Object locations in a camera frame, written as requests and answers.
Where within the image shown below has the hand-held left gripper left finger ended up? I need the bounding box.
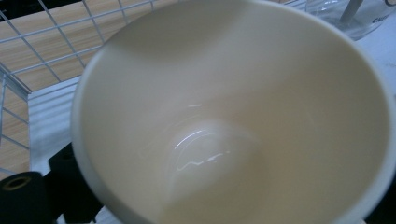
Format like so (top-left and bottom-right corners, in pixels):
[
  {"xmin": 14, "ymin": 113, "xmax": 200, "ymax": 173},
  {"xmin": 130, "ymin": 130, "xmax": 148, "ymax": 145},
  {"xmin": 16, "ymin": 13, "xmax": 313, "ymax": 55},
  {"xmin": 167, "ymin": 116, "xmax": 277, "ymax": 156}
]
[{"xmin": 46, "ymin": 142, "xmax": 105, "ymax": 224}]

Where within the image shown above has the glass jar with white lid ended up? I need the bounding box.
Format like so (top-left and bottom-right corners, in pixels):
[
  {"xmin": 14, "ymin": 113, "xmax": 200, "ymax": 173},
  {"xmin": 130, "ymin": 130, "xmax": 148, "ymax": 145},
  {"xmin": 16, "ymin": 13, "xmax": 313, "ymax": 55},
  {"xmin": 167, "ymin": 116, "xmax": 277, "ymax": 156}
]
[{"xmin": 304, "ymin": 0, "xmax": 396, "ymax": 42}]

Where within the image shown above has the white ceramic mug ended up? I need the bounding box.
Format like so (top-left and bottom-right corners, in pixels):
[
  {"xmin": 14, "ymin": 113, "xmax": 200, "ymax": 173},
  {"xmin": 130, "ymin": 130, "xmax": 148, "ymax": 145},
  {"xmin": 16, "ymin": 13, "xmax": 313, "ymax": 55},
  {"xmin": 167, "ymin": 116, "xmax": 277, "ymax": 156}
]
[{"xmin": 70, "ymin": 0, "xmax": 396, "ymax": 224}]

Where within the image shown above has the white wire shelf rack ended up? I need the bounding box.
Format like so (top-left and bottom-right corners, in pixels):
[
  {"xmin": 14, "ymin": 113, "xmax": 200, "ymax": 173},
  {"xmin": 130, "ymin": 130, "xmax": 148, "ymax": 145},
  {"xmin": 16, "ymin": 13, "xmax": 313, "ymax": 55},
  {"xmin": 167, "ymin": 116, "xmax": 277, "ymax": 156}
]
[{"xmin": 0, "ymin": 0, "xmax": 396, "ymax": 224}]

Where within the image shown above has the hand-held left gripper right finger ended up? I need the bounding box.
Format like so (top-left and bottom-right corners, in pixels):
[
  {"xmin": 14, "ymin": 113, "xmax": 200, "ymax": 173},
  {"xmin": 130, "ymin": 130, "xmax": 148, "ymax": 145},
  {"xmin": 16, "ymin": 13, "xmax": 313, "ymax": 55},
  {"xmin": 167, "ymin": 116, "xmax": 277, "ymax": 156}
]
[{"xmin": 365, "ymin": 195, "xmax": 396, "ymax": 224}]

